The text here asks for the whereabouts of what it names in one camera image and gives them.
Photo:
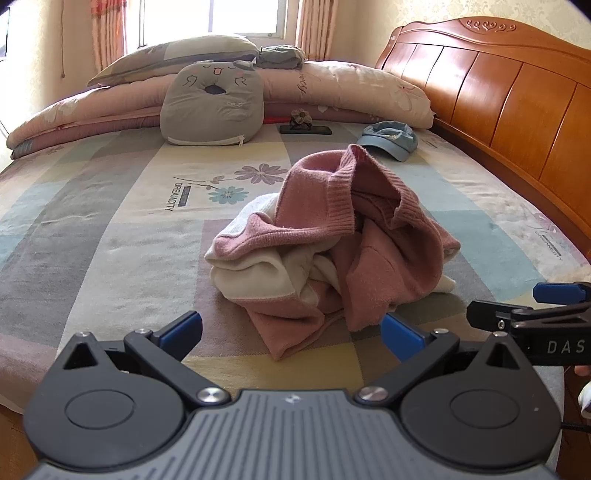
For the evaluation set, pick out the folded grey-green clothes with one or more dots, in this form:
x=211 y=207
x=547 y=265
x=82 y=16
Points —
x=279 y=57

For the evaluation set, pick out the pink and white knit sweater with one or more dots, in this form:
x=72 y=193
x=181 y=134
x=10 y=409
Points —
x=392 y=258

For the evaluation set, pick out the black phone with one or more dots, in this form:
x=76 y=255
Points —
x=318 y=130

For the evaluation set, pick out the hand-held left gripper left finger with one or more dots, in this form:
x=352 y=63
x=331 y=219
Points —
x=184 y=330

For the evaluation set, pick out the wooden bed headboard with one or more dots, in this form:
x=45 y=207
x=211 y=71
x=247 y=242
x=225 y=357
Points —
x=485 y=83

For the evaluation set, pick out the blue denim cap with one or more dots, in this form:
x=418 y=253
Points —
x=390 y=138

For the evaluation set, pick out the grey patterned pillow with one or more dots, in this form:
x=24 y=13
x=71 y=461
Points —
x=184 y=50

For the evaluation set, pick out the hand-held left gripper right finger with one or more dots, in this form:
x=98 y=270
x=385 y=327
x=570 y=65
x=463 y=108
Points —
x=401 y=337

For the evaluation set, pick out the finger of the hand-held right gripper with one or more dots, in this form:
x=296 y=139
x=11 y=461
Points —
x=489 y=314
x=556 y=293

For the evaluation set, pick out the pink checked curtain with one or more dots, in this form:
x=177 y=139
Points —
x=316 y=27
x=108 y=32

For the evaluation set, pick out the grey cat face cushion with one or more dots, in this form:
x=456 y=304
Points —
x=207 y=110

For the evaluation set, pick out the window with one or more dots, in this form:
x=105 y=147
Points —
x=207 y=18

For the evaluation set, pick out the person's right hand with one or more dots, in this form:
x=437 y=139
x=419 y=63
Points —
x=582 y=369

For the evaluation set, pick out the long pink floral pillow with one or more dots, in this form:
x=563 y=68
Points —
x=346 y=87

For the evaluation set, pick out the grey fabric flower clip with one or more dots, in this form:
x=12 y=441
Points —
x=301 y=116

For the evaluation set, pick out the black flat television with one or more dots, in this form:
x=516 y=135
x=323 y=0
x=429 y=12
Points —
x=3 y=32

